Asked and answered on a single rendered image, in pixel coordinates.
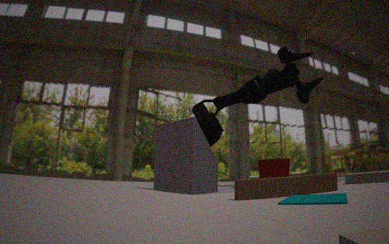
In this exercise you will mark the beige flat rectangular block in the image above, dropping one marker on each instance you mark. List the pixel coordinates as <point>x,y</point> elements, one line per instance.
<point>367,177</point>

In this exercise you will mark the dark red cup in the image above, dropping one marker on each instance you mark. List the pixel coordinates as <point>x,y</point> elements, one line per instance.
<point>273,168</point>

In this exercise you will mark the brown rectangular bar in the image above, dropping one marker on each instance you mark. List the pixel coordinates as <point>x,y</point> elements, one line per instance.
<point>263,188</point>

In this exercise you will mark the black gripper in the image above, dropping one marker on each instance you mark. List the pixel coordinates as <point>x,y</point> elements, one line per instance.
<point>286,78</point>

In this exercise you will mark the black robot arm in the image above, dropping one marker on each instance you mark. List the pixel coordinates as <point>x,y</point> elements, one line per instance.
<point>249,93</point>

